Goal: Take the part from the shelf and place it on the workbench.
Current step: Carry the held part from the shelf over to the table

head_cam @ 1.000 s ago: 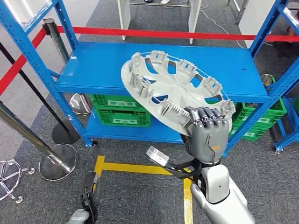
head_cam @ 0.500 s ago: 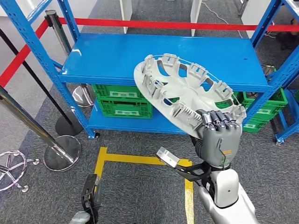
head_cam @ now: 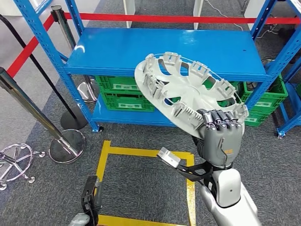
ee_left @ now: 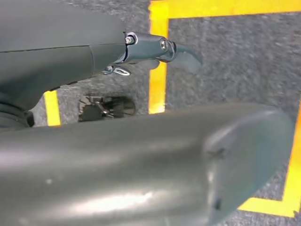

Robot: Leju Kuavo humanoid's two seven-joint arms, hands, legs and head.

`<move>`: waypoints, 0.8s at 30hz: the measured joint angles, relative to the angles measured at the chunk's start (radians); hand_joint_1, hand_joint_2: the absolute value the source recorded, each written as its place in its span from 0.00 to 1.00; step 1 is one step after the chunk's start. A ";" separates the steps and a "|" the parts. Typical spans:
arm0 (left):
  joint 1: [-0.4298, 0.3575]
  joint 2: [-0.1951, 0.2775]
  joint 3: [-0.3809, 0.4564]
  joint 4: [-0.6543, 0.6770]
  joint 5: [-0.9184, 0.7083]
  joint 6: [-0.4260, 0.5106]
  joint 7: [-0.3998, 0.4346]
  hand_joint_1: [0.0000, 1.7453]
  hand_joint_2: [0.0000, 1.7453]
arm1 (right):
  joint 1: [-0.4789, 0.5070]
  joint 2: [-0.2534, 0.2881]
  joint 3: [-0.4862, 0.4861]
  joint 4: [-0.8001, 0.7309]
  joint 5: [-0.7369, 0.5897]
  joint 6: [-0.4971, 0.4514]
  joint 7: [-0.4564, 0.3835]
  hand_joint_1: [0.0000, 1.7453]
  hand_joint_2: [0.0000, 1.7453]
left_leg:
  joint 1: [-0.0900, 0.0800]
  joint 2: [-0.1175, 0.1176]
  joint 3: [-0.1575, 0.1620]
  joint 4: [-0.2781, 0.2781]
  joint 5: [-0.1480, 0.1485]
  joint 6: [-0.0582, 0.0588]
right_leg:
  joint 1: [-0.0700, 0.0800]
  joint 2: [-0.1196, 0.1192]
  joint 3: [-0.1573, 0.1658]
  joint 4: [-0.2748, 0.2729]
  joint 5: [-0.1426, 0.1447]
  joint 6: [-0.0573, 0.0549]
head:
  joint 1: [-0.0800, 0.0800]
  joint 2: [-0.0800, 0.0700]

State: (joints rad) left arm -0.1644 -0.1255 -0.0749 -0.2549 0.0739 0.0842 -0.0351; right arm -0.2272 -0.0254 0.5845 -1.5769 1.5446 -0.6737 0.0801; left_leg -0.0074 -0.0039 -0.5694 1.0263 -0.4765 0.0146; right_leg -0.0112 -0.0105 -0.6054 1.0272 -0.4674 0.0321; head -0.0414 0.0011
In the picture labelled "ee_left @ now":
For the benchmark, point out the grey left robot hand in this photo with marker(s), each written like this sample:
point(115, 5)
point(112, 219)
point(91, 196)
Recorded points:
point(59, 62)

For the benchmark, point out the yellow floor tape square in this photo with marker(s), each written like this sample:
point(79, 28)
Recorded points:
point(158, 78)

